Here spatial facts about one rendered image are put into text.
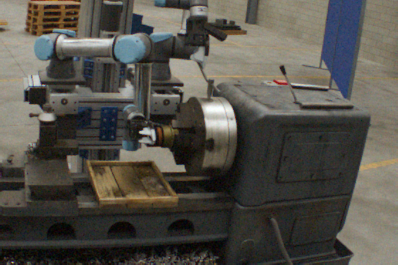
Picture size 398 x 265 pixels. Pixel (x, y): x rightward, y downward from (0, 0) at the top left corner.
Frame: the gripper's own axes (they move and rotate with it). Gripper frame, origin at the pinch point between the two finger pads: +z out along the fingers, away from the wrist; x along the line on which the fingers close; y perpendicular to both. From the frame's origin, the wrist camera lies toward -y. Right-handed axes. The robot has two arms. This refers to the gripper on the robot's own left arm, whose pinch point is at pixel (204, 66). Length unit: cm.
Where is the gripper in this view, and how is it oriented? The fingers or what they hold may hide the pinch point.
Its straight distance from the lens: 203.6
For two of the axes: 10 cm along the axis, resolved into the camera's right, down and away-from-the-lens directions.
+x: 3.6, -0.5, -9.3
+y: -9.3, -0.1, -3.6
